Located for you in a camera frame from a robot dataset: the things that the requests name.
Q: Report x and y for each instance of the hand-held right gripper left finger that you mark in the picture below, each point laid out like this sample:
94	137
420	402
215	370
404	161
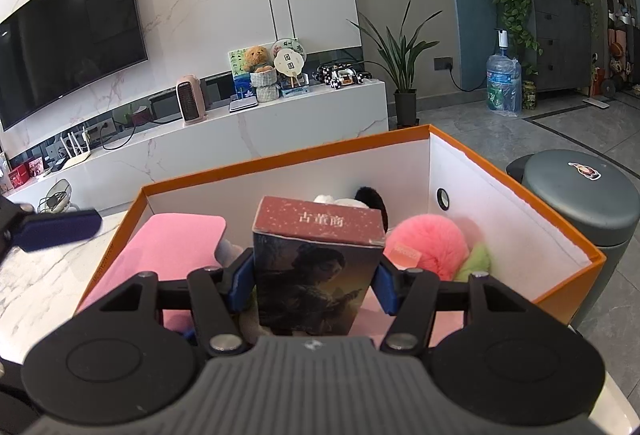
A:
241	282

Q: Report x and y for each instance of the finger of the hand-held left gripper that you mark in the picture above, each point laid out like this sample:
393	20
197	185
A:
60	229

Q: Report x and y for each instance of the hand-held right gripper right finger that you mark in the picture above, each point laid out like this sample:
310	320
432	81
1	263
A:
385	287

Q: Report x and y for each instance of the pink fluffy peach plush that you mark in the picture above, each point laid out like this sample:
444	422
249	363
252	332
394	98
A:
430	240

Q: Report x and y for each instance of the dark red card box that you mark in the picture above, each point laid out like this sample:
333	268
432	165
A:
312	275

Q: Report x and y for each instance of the white plush toy pink outfit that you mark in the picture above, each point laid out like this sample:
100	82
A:
345	202

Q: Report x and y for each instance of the orange cardboard box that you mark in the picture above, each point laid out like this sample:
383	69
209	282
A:
505	215

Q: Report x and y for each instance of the small white floor fan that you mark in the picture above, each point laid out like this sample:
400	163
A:
59	197

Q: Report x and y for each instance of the white router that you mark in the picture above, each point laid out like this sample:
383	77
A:
77	159

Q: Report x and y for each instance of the pink tissue box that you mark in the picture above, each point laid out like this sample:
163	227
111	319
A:
137	116

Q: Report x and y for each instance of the white marble television console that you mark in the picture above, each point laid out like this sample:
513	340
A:
225	145

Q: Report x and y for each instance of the grey laptop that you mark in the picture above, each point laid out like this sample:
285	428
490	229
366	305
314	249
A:
243	105

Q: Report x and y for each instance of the long-leaf plant in black pot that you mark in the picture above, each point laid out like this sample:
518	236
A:
405	105

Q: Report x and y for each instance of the pink white space heater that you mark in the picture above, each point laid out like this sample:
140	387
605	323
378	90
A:
191	100

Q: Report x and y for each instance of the green blue painted picture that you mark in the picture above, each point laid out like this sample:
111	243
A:
239	75

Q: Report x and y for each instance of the grey round trash bin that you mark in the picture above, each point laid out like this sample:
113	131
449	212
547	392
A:
575	200

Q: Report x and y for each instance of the black white brick toy car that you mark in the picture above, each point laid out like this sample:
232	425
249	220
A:
342	76

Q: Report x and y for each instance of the brown teddy bear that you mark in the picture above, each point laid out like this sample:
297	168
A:
257	59

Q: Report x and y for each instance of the round paper hand fan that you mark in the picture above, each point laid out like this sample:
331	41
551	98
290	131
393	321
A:
290	62

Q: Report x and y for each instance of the blue water jug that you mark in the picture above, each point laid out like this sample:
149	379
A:
504	85

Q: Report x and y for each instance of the green glass jar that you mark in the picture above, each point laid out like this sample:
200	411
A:
528	97

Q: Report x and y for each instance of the white floor scale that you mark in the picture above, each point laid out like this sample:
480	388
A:
596	103

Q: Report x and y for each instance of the grey drawer cabinet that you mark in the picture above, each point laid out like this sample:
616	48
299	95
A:
562	40

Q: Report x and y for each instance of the black wall television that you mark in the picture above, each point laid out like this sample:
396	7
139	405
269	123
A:
65	45

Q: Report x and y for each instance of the wall socket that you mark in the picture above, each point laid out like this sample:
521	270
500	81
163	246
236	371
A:
443	63

